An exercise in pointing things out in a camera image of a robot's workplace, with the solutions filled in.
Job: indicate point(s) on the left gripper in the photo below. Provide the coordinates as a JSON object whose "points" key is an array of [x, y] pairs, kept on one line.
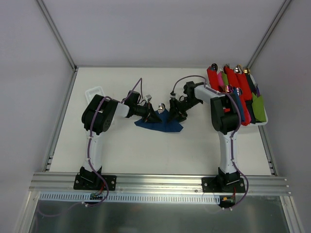
{"points": [[148, 111]]}

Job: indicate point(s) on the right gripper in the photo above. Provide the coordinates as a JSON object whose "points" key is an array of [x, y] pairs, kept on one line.
{"points": [[177, 107]]}

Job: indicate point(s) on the wooden handle spoon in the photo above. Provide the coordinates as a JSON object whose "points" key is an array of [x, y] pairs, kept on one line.
{"points": [[161, 108]]}

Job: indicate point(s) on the blue paper napkin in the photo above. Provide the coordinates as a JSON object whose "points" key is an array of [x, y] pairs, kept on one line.
{"points": [[168, 127]]}

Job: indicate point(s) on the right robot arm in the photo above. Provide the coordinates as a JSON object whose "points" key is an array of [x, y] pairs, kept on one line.
{"points": [[226, 120]]}

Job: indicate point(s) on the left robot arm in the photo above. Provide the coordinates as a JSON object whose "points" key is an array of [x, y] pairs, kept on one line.
{"points": [[97, 119]]}

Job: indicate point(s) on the pink napkin roll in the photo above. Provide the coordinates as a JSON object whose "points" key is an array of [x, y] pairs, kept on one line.
{"points": [[220, 80]]}

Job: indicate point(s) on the green napkin roll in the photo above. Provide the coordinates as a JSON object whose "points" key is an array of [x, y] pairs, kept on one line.
{"points": [[258, 108]]}

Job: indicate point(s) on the small white basket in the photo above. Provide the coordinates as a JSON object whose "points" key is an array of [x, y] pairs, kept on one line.
{"points": [[90, 93]]}

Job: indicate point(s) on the large white tray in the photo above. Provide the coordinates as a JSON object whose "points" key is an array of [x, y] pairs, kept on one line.
{"points": [[249, 101]]}

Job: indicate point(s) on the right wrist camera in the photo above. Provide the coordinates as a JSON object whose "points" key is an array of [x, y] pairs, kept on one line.
{"points": [[173, 94]]}

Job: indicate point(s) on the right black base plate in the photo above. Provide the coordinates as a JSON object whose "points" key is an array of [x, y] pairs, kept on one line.
{"points": [[212, 185]]}

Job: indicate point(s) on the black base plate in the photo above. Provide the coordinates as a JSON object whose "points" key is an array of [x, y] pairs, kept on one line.
{"points": [[212, 185], [94, 183]]}

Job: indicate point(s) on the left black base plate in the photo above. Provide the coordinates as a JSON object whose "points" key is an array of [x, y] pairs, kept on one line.
{"points": [[94, 183]]}

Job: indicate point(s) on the aluminium rail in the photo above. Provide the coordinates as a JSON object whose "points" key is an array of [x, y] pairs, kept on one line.
{"points": [[160, 184]]}

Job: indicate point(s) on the white cable duct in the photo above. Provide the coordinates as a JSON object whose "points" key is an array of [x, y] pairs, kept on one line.
{"points": [[131, 198]]}

